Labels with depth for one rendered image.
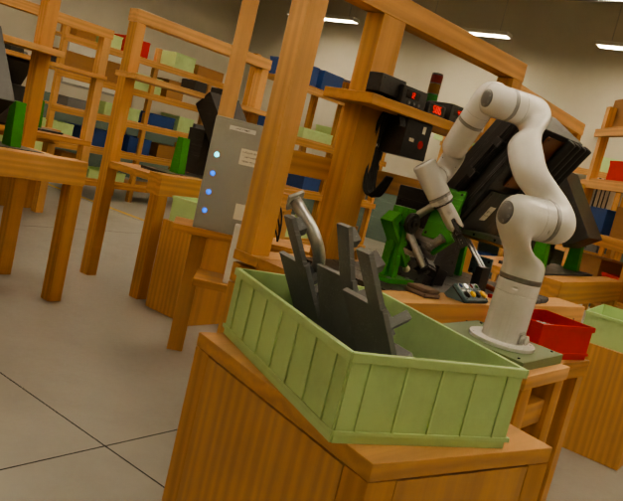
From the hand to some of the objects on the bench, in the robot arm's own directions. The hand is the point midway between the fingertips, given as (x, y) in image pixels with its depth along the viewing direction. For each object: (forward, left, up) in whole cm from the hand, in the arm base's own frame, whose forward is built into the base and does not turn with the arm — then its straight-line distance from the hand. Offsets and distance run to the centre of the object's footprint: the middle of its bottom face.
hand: (461, 242), depth 256 cm
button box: (-7, -2, -23) cm, 24 cm away
